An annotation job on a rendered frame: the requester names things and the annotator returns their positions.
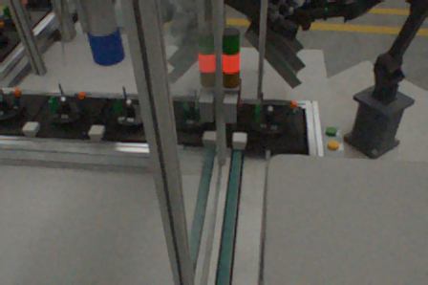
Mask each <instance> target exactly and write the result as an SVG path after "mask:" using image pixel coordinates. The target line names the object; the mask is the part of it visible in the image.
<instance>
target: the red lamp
mask: <svg viewBox="0 0 428 285"><path fill-rule="evenodd" d="M239 69H240V54H237V55H233V56H228V55H223V71H224V72H226V73H228V74H233V73H236V72H237V71H239Z"/></svg>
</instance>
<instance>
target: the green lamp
mask: <svg viewBox="0 0 428 285"><path fill-rule="evenodd" d="M222 48H223V55H228V56H233V55H237V54H239V53H240V49H241V34H240V35H238V36H237V37H232V38H227V37H222Z"/></svg>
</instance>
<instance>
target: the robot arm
mask: <svg viewBox="0 0 428 285"><path fill-rule="evenodd" d="M349 1H350V0H333V1H329V2H328V0H310V1H307V0H305V2H304V4H302V5H301V6H299V7H296V8H297V9H299V10H300V11H299V12H297V13H293V14H290V15H285V16H284V19H285V20H288V21H290V22H293V23H295V24H298V25H299V26H301V27H302V31H307V30H308V29H310V26H311V22H314V21H315V20H322V19H324V21H327V20H328V18H335V17H344V23H346V22H347V21H348V20H355V18H356V17H357V18H359V17H360V16H361V15H365V14H366V13H368V11H370V10H371V9H372V8H373V7H375V6H376V5H379V4H381V3H382V2H385V1H386V0H353V1H352V2H349ZM404 1H405V2H408V3H409V4H410V7H409V15H408V18H407V19H406V22H404V24H403V27H401V30H400V32H399V34H398V35H397V36H396V39H395V41H394V42H393V45H392V46H391V47H390V50H389V51H386V52H385V53H383V54H381V55H379V56H378V57H377V58H376V62H375V63H374V64H373V66H374V67H373V72H374V93H373V94H372V95H371V98H373V99H375V100H377V101H379V102H381V103H382V104H385V105H387V104H389V103H390V102H393V101H395V100H397V97H396V91H397V89H398V87H399V84H398V83H399V82H401V81H402V80H403V79H404V78H405V75H404V74H403V71H402V70H401V65H402V63H403V55H404V54H405V52H406V50H407V49H408V47H409V45H410V43H411V42H412V41H413V38H415V35H416V34H417V32H418V30H419V28H420V27H421V25H422V24H423V22H424V20H425V19H426V18H427V17H428V0H404ZM346 2H348V3H346ZM310 20H311V22H310Z"/></svg>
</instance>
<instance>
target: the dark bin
mask: <svg viewBox="0 0 428 285"><path fill-rule="evenodd" d="M224 4H226V5H228V6H229V7H231V8H232V9H234V10H236V11H238V12H240V13H242V14H243V15H246V16H247V17H250V18H251V19H252V20H254V21H256V22H259V24H261V0H224ZM278 11H279V14H280V15H282V16H284V15H285V13H286V12H285V11H283V10H281V9H280V8H279V9H278ZM266 27H267V28H268V29H271V30H272V31H275V32H276V33H279V34H280V35H282V36H283V37H285V38H286V39H287V40H290V41H292V42H293V41H294V39H295V37H296V36H297V33H298V31H299V27H297V29H296V31H295V32H294V33H293V32H292V31H290V30H289V29H286V27H283V26H282V25H281V24H279V21H278V20H275V21H274V23H273V22H272V19H271V17H270V15H269V13H268V10H267V21H266Z"/></svg>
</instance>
